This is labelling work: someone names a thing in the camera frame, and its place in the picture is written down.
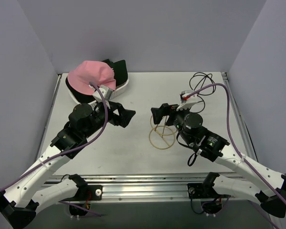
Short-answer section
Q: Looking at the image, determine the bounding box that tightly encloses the black baseball cap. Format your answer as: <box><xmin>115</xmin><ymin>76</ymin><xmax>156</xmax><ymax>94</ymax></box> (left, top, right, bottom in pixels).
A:
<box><xmin>65</xmin><ymin>78</ymin><xmax>96</xmax><ymax>104</ymax></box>

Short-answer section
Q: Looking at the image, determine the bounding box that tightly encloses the pink bucket hat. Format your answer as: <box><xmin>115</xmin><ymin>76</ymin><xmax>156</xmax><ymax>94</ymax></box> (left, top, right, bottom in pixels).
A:
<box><xmin>67</xmin><ymin>61</ymin><xmax>116</xmax><ymax>95</ymax></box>

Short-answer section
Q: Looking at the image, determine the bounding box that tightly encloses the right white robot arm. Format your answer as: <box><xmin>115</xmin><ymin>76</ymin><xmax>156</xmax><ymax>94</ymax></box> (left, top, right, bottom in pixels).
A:
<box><xmin>151</xmin><ymin>104</ymin><xmax>286</xmax><ymax>218</ymax></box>

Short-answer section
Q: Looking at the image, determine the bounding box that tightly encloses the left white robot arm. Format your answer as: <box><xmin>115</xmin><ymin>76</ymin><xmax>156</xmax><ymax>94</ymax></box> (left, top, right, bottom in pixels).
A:
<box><xmin>0</xmin><ymin>102</ymin><xmax>136</xmax><ymax>229</ymax></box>

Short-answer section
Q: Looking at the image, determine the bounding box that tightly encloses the white perforated plastic basket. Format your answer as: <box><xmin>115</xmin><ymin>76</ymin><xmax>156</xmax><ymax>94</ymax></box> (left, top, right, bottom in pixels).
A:
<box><xmin>68</xmin><ymin>79</ymin><xmax>129</xmax><ymax>107</ymax></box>

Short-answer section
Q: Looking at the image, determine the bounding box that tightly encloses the dark green baseball cap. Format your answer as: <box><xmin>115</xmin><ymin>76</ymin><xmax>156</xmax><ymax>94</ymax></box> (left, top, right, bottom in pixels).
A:
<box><xmin>102</xmin><ymin>59</ymin><xmax>128</xmax><ymax>88</ymax></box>

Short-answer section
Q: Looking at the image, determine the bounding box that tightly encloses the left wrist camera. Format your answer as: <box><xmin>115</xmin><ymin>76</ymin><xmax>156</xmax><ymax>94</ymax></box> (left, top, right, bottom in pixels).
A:
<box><xmin>92</xmin><ymin>85</ymin><xmax>113</xmax><ymax>102</ymax></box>

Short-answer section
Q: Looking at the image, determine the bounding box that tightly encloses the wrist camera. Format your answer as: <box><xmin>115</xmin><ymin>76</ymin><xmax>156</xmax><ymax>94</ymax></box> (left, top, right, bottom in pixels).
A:
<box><xmin>92</xmin><ymin>85</ymin><xmax>113</xmax><ymax>102</ymax></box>
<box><xmin>176</xmin><ymin>90</ymin><xmax>198</xmax><ymax>111</ymax></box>

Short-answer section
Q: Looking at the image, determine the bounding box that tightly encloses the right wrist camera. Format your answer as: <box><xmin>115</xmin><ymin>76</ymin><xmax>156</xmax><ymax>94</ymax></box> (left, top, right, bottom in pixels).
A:
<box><xmin>176</xmin><ymin>90</ymin><xmax>198</xmax><ymax>111</ymax></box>

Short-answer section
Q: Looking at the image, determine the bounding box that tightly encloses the gold wire hat stand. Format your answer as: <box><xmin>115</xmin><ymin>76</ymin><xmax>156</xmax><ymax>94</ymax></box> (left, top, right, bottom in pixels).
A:
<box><xmin>148</xmin><ymin>116</ymin><xmax>177</xmax><ymax>150</ymax></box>

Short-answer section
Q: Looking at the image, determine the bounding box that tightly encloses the black wire hat stand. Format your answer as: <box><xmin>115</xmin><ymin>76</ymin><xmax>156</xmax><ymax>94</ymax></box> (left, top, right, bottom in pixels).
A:
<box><xmin>189</xmin><ymin>72</ymin><xmax>216</xmax><ymax>114</ymax></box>

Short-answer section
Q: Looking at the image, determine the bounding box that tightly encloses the aluminium front rail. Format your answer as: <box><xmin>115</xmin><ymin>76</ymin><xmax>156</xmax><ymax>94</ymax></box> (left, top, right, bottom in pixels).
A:
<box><xmin>44</xmin><ymin>175</ymin><xmax>251</xmax><ymax>203</ymax></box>

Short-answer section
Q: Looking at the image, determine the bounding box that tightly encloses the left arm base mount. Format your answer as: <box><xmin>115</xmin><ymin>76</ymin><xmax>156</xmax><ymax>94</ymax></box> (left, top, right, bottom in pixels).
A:
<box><xmin>61</xmin><ymin>174</ymin><xmax>103</xmax><ymax>219</ymax></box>

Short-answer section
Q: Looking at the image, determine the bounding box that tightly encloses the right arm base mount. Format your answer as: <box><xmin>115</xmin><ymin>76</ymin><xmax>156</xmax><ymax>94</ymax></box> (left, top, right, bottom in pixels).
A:
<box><xmin>187</xmin><ymin>172</ymin><xmax>231</xmax><ymax>218</ymax></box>

